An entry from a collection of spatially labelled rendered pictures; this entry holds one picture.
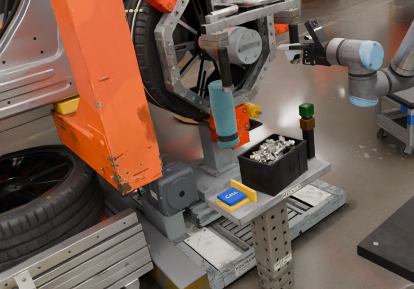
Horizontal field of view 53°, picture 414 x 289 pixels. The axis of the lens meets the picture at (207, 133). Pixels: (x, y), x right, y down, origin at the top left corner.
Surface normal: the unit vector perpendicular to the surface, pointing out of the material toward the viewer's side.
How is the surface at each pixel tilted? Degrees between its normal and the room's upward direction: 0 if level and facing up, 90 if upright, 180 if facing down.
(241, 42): 90
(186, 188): 90
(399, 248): 0
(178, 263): 0
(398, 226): 0
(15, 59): 90
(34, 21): 90
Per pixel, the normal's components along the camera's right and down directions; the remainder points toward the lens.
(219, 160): 0.58, 0.25
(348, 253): -0.16, -0.90
